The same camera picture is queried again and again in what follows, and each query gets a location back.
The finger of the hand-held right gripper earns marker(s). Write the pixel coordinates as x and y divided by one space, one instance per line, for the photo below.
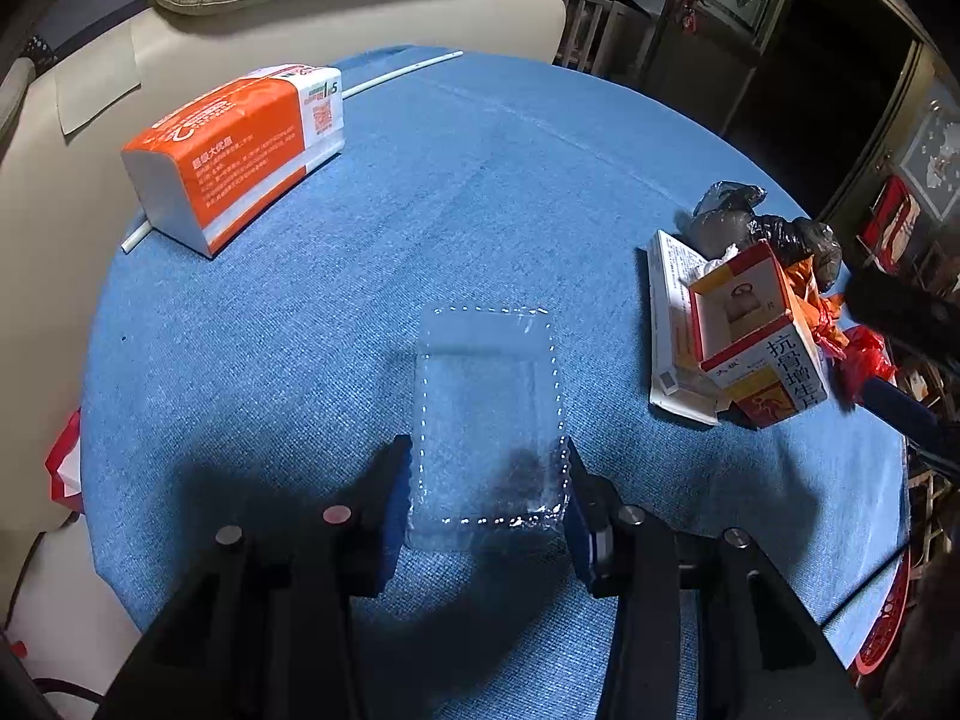
900 311
907 412

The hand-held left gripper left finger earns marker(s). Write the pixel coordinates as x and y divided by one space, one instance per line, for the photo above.
396 540

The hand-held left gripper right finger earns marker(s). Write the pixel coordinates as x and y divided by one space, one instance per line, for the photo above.
581 532

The red plastic bag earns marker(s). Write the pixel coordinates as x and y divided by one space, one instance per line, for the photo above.
866 360

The orange plastic bag bundle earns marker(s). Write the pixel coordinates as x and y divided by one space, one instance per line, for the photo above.
802 277

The orange white medicine box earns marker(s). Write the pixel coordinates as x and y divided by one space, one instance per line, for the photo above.
780 367

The clear plastic tray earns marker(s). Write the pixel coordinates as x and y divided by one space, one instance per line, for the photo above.
487 405

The black plastic bag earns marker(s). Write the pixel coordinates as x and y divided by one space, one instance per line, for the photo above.
720 229

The white paper box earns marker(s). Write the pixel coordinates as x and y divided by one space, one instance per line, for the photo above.
671 330

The red gift boxes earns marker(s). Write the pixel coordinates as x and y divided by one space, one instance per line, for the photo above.
889 221

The crumpled white paper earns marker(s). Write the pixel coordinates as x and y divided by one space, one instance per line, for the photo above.
716 262

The red plastic basket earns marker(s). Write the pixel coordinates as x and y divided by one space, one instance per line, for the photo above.
889 607

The dark wooden cabinet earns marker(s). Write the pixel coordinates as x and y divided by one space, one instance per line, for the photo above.
787 30

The red white bag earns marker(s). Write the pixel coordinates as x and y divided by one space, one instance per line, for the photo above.
66 465

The blue tablecloth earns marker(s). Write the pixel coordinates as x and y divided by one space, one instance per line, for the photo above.
450 202

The orange white tissue pack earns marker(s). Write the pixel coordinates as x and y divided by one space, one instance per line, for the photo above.
225 157

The wooden slatted rack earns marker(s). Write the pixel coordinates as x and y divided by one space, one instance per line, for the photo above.
592 22

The thin white tube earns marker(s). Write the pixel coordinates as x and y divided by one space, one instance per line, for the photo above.
405 73

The beige leather sofa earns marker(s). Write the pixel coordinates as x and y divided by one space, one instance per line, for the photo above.
75 165

